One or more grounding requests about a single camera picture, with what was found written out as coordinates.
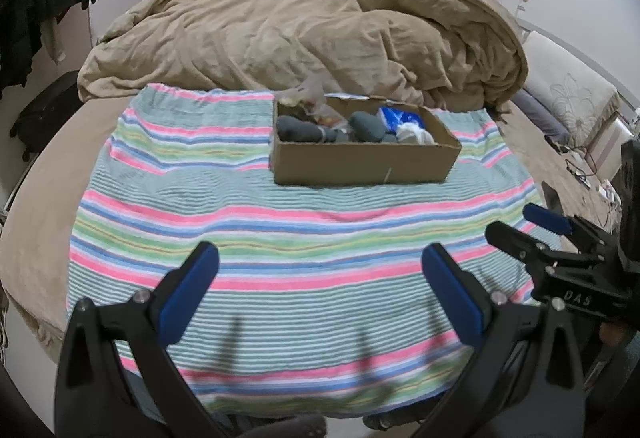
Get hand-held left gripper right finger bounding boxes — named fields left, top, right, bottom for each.
left=417, top=243, right=587, bottom=438

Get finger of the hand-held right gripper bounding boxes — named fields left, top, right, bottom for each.
left=485, top=220, right=601, bottom=273
left=523, top=204, right=608, bottom=249

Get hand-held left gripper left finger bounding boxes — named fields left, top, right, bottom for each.
left=54, top=241, right=221, bottom=438

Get brown cardboard box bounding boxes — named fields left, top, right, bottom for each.
left=271, top=95, right=462, bottom=186

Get blue and white sock bundle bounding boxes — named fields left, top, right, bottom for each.
left=377, top=106, right=423, bottom=129

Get grey knitted sock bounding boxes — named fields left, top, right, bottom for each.
left=347, top=112, right=396, bottom=143

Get dark polka dot sock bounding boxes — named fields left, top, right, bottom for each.
left=276, top=115, right=343, bottom=143

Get clear plastic snack bag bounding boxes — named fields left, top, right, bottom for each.
left=277, top=75, right=351, bottom=131

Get grey pillow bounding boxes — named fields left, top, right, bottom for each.
left=510, top=88, right=571, bottom=143

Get striped towel blanket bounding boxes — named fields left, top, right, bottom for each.
left=65, top=85, right=563, bottom=419

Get white embroidered pillow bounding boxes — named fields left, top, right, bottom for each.
left=520, top=30, right=621, bottom=139

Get grey bed headboard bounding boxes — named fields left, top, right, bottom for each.
left=517, top=18, right=640, bottom=129

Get bed with beige sheet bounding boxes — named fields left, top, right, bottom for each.
left=0, top=18, right=640, bottom=359

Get black bag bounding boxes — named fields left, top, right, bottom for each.
left=10, top=70, right=83, bottom=153

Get beige duvet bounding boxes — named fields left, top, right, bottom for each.
left=77, top=0, right=530, bottom=111

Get black cable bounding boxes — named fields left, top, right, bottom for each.
left=564, top=143, right=621, bottom=219

